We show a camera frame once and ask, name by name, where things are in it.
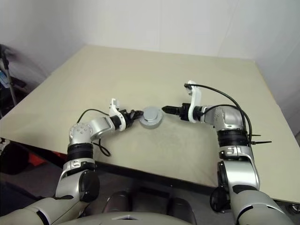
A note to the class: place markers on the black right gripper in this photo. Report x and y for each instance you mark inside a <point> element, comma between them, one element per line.
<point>184,111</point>

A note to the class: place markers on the black bag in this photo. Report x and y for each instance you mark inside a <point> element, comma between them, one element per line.
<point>14,159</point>

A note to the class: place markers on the dark rounded shape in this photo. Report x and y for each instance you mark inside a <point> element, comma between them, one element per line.
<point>182,209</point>
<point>117,206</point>

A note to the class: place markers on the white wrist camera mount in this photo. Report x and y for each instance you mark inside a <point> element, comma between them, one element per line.
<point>114,104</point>
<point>195,98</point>

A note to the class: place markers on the grey robot torso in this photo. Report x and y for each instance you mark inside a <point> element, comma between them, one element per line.
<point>129,221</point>

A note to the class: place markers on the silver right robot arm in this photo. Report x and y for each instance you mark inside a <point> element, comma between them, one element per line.
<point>239,173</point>

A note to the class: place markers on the red object on floor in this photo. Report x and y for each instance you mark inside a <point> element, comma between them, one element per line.
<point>39,160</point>

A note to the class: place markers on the black table frame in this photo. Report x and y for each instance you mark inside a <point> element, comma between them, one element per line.
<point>152,178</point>

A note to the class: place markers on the metal stand with black parts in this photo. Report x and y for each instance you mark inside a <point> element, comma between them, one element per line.
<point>9,79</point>

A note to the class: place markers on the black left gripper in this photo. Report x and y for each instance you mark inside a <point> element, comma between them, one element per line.
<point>126,117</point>

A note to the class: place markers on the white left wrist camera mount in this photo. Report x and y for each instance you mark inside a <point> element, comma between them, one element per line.
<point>114,104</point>

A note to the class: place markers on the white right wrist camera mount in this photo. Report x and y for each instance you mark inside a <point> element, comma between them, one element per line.
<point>195,98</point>

